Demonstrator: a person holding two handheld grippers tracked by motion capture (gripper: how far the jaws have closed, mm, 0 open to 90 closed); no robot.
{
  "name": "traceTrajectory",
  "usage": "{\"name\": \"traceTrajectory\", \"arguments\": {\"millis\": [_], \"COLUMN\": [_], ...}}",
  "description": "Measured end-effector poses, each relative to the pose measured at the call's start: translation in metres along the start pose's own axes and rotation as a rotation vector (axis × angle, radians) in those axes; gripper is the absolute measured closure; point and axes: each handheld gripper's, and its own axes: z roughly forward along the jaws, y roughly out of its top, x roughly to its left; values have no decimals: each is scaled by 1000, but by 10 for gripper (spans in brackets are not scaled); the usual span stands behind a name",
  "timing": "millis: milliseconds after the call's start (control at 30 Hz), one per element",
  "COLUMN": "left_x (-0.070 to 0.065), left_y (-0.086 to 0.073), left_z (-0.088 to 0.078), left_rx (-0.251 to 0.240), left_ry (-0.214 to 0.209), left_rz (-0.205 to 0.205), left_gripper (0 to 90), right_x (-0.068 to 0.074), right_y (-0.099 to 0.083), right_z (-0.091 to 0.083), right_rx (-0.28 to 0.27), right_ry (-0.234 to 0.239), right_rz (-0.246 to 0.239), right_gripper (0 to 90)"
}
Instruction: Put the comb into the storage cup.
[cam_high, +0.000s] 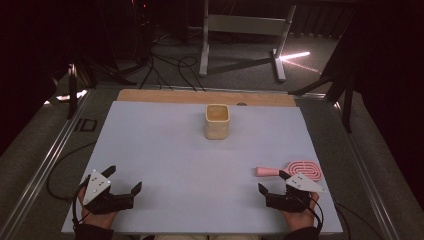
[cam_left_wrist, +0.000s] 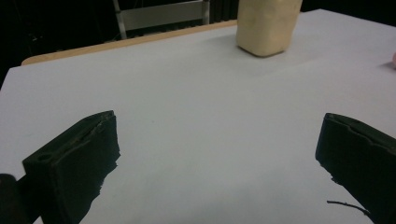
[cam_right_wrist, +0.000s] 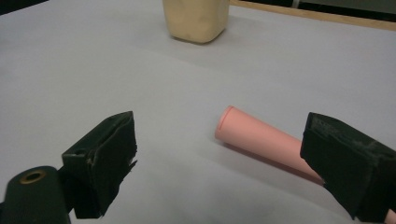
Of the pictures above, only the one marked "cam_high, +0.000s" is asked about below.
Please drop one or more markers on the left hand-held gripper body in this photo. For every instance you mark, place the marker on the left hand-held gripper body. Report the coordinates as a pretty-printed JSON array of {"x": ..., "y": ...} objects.
[{"x": 110, "y": 201}]

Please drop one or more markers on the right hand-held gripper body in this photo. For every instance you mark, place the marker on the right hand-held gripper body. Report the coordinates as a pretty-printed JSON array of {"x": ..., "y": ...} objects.
[{"x": 290, "y": 200}]

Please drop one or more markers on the cream ceramic cup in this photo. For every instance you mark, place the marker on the cream ceramic cup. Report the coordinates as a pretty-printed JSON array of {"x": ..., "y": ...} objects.
[{"x": 217, "y": 125}]

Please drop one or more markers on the person's left hand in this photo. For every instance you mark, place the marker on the person's left hand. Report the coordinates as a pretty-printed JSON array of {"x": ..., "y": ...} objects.
[{"x": 98, "y": 220}]

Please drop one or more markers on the person's right hand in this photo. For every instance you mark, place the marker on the person's right hand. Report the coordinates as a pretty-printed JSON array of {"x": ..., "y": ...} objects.
[{"x": 300, "y": 220}]

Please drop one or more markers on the white table mat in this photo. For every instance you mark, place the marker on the white table mat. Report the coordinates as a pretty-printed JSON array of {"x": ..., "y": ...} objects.
[{"x": 200, "y": 166}]

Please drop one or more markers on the black tripod stand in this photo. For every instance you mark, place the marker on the black tripod stand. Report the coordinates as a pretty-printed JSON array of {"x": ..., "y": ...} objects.
[
  {"x": 346, "y": 100},
  {"x": 71, "y": 90}
]

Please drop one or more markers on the wooden board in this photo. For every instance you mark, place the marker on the wooden board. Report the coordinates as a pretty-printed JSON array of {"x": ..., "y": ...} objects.
[{"x": 186, "y": 96}]

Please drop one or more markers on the white metal stand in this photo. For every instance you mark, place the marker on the white metal stand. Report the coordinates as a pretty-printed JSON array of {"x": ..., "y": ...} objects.
[{"x": 243, "y": 25}]

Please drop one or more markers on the aluminium rail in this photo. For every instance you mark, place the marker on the aluminium rail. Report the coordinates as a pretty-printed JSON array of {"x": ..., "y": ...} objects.
[
  {"x": 366, "y": 173},
  {"x": 43, "y": 166}
]

